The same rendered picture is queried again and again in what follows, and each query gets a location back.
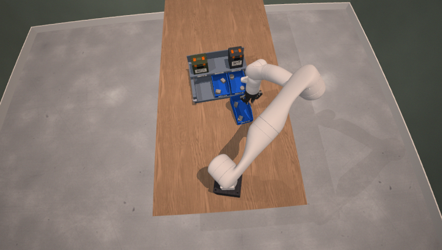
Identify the olive green case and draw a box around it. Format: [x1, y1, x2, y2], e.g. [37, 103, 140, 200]
[191, 53, 209, 74]

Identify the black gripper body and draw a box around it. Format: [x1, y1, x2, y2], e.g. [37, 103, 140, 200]
[244, 90, 258, 98]

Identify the dark grey tool case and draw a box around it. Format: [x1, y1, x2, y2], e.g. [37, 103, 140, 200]
[228, 46, 244, 69]

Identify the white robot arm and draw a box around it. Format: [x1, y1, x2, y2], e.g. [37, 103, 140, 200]
[208, 59, 326, 190]

